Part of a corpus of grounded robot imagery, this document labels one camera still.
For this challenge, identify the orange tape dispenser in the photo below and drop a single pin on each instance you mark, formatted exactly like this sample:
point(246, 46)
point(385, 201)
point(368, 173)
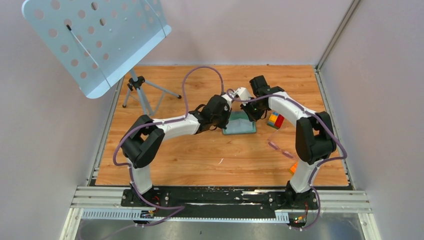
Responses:
point(293, 168)

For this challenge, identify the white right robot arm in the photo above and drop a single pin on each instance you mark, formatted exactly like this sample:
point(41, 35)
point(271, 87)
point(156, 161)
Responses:
point(314, 135)

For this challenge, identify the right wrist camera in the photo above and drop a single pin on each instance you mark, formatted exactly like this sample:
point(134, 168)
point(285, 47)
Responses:
point(242, 94)

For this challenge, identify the colourful toy brick block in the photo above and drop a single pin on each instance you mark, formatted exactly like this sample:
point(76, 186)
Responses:
point(275, 120)

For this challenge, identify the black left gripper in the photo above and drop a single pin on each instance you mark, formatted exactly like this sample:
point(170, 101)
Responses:
point(227, 113)

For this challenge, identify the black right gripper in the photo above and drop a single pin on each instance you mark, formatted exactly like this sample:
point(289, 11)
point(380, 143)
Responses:
point(254, 117)

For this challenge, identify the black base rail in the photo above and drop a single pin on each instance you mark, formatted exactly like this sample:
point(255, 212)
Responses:
point(226, 202)

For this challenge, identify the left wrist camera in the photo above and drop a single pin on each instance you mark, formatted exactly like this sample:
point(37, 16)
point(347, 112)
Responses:
point(228, 99)

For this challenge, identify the blue music stand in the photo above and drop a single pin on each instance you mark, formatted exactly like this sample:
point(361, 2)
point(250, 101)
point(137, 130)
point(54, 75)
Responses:
point(98, 41)

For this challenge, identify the grey glasses case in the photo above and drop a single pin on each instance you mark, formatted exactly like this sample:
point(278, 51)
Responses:
point(239, 124)

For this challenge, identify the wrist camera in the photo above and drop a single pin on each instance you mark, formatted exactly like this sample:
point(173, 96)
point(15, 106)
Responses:
point(242, 94)
point(228, 99)

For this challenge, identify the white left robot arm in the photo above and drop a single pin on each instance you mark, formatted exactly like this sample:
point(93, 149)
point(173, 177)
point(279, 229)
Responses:
point(142, 141)

